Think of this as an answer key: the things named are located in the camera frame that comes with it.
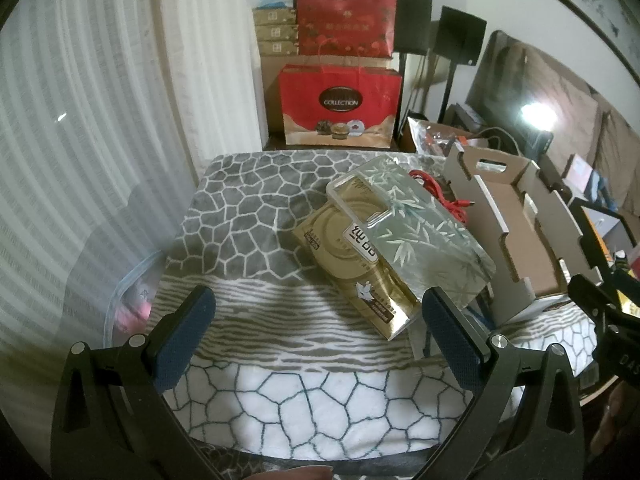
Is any red chocolate gift bag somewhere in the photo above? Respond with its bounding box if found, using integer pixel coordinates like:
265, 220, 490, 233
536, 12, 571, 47
279, 37, 403, 150

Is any pink box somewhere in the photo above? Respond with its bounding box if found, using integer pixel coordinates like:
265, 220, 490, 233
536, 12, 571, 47
565, 155, 596, 191

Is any red cable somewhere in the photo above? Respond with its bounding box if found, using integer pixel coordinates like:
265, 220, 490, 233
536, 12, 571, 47
407, 169, 476, 221

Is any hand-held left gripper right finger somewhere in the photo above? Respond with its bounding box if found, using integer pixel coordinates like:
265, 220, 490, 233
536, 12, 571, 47
421, 287, 586, 480

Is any red floral gift box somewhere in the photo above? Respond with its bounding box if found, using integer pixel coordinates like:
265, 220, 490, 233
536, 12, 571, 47
294, 0, 398, 58

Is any gold flat box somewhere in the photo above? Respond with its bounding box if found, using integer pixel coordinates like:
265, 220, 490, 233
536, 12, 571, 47
257, 40, 301, 57
255, 25, 299, 42
252, 7, 299, 27

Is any silver bamboo-print packet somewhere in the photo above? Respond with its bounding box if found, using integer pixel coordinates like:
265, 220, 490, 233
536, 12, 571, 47
325, 156, 497, 311

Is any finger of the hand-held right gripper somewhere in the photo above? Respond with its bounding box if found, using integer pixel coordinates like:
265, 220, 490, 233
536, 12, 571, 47
567, 272, 623, 332

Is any grey white patterned blanket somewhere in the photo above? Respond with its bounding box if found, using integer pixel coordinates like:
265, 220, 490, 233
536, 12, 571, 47
147, 152, 601, 461

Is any cluttered brown carton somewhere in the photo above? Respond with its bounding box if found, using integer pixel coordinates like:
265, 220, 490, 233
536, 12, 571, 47
402, 115, 488, 156

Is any brown sofa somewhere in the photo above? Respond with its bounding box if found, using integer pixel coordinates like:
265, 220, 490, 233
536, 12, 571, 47
470, 30, 640, 221

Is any black speaker stand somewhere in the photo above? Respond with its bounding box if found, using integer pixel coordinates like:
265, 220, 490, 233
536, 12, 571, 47
399, 52, 411, 126
439, 62, 458, 121

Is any brown cardboard carton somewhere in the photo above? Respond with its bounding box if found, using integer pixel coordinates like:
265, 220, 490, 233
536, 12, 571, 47
260, 55, 393, 136

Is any small black speaker clock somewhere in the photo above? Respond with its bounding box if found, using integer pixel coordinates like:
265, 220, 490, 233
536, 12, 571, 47
517, 102, 558, 133

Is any gold tissue pack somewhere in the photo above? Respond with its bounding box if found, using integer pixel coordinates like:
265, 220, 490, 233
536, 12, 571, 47
292, 200, 431, 343

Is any clear plastic storage bin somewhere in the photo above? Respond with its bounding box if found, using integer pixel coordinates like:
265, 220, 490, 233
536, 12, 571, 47
102, 250, 166, 341

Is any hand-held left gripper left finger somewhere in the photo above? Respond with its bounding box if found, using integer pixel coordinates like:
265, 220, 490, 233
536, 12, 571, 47
50, 285, 217, 480

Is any white striped curtain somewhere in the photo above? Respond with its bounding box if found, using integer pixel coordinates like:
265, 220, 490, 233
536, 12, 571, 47
0, 0, 261, 411

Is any person's right hand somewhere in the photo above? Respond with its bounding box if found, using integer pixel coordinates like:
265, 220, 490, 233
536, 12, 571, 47
597, 382, 640, 456

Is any white cardboard box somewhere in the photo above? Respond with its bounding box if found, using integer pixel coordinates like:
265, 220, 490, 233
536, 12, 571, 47
442, 144, 608, 326

